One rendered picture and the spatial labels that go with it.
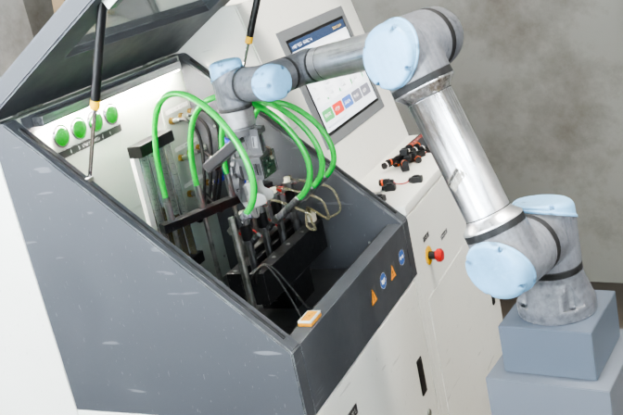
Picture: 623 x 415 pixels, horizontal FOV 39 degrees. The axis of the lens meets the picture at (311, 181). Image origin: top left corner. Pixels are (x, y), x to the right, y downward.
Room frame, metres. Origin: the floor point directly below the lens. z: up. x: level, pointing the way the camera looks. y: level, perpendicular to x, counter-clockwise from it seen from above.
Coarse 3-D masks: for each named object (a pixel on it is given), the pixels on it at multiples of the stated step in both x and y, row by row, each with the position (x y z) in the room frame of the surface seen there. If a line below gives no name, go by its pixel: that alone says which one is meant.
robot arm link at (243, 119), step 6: (252, 108) 1.92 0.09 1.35; (222, 114) 1.90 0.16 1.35; (228, 114) 1.89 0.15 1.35; (234, 114) 1.89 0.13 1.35; (240, 114) 1.89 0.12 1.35; (246, 114) 1.89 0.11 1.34; (252, 114) 1.91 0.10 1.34; (228, 120) 1.89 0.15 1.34; (234, 120) 1.89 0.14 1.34; (240, 120) 1.89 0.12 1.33; (246, 120) 1.89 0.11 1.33; (252, 120) 1.90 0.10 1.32; (234, 126) 1.89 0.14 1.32; (240, 126) 1.89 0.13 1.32; (246, 126) 1.89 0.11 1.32; (252, 126) 1.91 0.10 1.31
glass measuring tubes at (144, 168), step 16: (144, 144) 2.08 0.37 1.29; (160, 144) 2.14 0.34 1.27; (144, 160) 2.08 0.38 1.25; (160, 160) 2.14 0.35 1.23; (144, 176) 2.08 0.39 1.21; (176, 176) 2.18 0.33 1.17; (144, 192) 2.08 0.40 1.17; (160, 192) 2.11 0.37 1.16; (176, 192) 2.17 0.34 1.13; (144, 208) 2.08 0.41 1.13; (160, 208) 2.12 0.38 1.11; (176, 208) 2.15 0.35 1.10; (192, 240) 2.17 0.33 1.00; (192, 256) 2.16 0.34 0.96
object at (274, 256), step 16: (304, 224) 2.16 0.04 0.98; (320, 224) 2.17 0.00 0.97; (288, 240) 2.07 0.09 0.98; (304, 240) 2.08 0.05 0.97; (320, 240) 2.15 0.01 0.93; (256, 256) 2.00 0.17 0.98; (272, 256) 1.98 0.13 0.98; (288, 256) 2.00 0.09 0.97; (304, 256) 2.06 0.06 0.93; (240, 272) 1.92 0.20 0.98; (288, 272) 1.98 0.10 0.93; (304, 272) 2.05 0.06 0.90; (240, 288) 1.91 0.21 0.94; (256, 288) 1.89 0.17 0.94; (272, 288) 1.90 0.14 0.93; (288, 288) 1.99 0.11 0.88; (304, 288) 2.03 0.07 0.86; (272, 304) 2.02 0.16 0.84; (288, 304) 2.00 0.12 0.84
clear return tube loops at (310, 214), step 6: (294, 180) 2.18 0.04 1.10; (300, 180) 2.17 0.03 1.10; (276, 186) 2.10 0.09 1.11; (330, 186) 2.14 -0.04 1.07; (336, 192) 2.13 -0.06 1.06; (318, 198) 2.08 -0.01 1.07; (324, 204) 2.07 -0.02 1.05; (300, 210) 2.01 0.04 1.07; (306, 210) 2.15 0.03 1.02; (312, 210) 2.15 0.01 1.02; (306, 216) 2.11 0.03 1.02; (312, 216) 2.17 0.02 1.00; (324, 216) 2.12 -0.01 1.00; (330, 216) 2.14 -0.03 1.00; (306, 222) 2.08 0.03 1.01; (312, 222) 2.00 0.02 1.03; (312, 228) 2.03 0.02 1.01
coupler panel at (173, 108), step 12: (168, 108) 2.26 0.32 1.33; (180, 108) 2.30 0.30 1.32; (192, 108) 2.33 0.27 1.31; (168, 120) 2.25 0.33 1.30; (180, 132) 2.28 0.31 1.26; (180, 144) 2.27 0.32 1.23; (204, 144) 2.32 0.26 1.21; (180, 156) 2.25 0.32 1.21; (180, 168) 2.25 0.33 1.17; (180, 180) 2.23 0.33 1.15; (192, 180) 2.28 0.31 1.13; (192, 192) 2.24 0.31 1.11; (192, 204) 2.26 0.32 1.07
